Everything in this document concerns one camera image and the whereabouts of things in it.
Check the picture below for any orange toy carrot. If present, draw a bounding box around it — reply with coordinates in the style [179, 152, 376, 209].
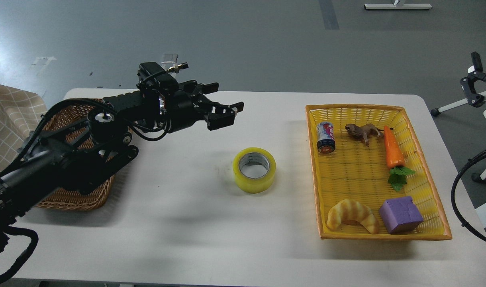
[383, 126, 415, 191]

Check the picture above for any brown toy animal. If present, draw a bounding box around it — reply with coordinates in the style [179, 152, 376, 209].
[345, 123, 384, 147]

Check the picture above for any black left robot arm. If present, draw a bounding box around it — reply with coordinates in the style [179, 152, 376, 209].
[0, 62, 244, 284]

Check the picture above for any purple foam block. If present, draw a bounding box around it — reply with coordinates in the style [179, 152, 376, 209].
[378, 196, 424, 234]

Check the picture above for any yellow plastic basket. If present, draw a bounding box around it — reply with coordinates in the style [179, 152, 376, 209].
[305, 104, 452, 240]

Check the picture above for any toy croissant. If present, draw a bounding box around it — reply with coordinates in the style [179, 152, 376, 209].
[326, 199, 380, 234]

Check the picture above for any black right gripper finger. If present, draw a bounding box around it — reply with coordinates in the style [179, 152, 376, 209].
[460, 51, 486, 108]

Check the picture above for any beige checkered cloth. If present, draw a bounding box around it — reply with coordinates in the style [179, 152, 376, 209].
[0, 84, 47, 171]

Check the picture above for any brown wicker basket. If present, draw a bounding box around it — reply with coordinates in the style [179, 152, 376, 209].
[26, 99, 139, 210]

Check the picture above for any small drink can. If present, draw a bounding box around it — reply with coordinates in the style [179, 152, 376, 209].
[316, 122, 336, 154]

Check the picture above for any white stand base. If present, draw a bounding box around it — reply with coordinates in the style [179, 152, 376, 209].
[363, 0, 432, 10]

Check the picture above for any yellow tape roll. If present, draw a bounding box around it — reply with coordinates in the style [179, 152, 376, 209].
[232, 147, 276, 194]

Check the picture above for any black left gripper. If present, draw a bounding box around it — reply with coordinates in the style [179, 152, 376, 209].
[160, 80, 245, 131]

